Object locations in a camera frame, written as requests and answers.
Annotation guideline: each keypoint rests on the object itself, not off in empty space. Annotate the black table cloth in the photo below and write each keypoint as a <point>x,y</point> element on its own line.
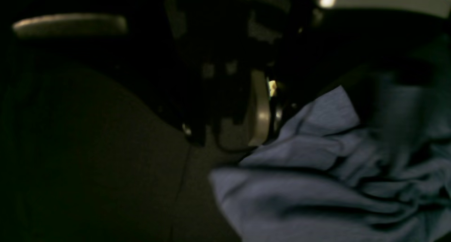
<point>99,156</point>

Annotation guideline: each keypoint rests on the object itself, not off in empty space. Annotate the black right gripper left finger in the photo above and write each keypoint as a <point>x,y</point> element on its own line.
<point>211,40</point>

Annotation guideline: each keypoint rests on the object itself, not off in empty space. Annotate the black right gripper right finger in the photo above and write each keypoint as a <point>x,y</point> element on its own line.
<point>327,41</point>

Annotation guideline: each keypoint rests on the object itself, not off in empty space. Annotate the light blue t-shirt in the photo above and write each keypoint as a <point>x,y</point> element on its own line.
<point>331,176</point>

